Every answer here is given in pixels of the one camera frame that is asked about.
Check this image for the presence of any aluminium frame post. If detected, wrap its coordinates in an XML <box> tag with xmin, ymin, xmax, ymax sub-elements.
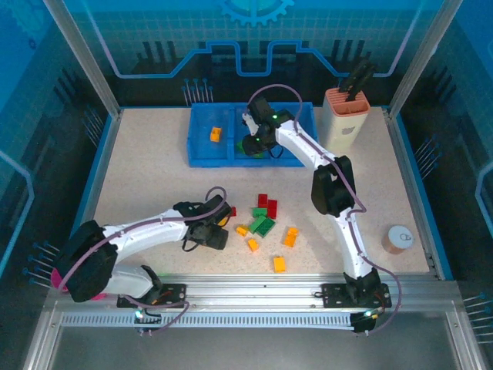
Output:
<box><xmin>387</xmin><ymin>0</ymin><xmax>465</xmax><ymax>119</ymax></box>
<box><xmin>42</xmin><ymin>0</ymin><xmax>123</xmax><ymax>119</ymax></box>

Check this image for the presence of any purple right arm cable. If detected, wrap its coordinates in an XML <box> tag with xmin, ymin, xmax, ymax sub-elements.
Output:
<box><xmin>246</xmin><ymin>83</ymin><xmax>402</xmax><ymax>336</ymax></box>

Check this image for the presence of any grey slotted cable duct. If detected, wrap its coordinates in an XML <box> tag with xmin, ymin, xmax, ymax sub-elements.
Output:
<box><xmin>59</xmin><ymin>311</ymin><xmax>357</xmax><ymax>331</ymax></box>

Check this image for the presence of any black right controller box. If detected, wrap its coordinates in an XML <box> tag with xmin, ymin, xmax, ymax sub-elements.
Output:
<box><xmin>352</xmin><ymin>311</ymin><xmax>381</xmax><ymax>335</ymax></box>

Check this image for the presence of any large pink cylinder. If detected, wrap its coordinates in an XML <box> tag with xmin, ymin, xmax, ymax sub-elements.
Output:
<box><xmin>50</xmin><ymin>267</ymin><xmax>65</xmax><ymax>292</ymax></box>

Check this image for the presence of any black left controller box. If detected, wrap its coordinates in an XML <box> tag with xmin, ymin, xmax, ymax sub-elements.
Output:
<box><xmin>132</xmin><ymin>308</ymin><xmax>163</xmax><ymax>335</ymax></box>

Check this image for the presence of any grey metal front platform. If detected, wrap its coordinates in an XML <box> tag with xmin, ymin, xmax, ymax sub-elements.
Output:
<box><xmin>22</xmin><ymin>300</ymin><xmax>486</xmax><ymax>370</ymax></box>

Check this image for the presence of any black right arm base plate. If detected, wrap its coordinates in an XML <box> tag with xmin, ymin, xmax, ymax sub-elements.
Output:
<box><xmin>320</xmin><ymin>282</ymin><xmax>393</xmax><ymax>309</ymax></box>

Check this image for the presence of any aluminium front rail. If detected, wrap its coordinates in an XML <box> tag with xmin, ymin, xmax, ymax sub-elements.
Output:
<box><xmin>103</xmin><ymin>271</ymin><xmax>459</xmax><ymax>314</ymax></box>

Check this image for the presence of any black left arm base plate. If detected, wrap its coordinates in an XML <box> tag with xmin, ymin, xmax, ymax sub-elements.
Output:
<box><xmin>116</xmin><ymin>283</ymin><xmax>189</xmax><ymax>309</ymax></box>

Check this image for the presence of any copper can white lid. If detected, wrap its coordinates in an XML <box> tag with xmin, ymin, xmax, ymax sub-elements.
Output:
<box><xmin>381</xmin><ymin>225</ymin><xmax>416</xmax><ymax>256</ymax></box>

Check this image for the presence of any blue three-compartment tray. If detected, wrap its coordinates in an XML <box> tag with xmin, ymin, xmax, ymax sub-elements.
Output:
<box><xmin>187</xmin><ymin>102</ymin><xmax>319</xmax><ymax>169</ymax></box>

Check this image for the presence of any white knife block salmon top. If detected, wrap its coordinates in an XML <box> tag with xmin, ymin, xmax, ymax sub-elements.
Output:
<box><xmin>320</xmin><ymin>87</ymin><xmax>372</xmax><ymax>152</ymax></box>

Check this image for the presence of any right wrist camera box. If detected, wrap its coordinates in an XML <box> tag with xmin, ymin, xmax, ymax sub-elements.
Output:
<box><xmin>241</xmin><ymin>111</ymin><xmax>258</xmax><ymax>134</ymax></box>

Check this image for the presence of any black controller box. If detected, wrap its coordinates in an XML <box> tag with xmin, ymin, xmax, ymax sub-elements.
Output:
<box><xmin>132</xmin><ymin>308</ymin><xmax>163</xmax><ymax>335</ymax></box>
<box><xmin>352</xmin><ymin>311</ymin><xmax>381</xmax><ymax>335</ymax></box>

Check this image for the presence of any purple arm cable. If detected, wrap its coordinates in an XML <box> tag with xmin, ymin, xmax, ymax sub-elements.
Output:
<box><xmin>57</xmin><ymin>187</ymin><xmax>232</xmax><ymax>336</ymax></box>
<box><xmin>246</xmin><ymin>83</ymin><xmax>402</xmax><ymax>336</ymax></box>

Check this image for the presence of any aluminium side rail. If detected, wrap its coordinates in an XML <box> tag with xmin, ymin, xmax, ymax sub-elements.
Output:
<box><xmin>75</xmin><ymin>109</ymin><xmax>124</xmax><ymax>259</ymax></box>
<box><xmin>381</xmin><ymin>106</ymin><xmax>454</xmax><ymax>281</ymax></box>

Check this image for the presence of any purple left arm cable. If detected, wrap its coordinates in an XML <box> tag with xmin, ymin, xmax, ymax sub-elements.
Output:
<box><xmin>57</xmin><ymin>187</ymin><xmax>232</xmax><ymax>336</ymax></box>

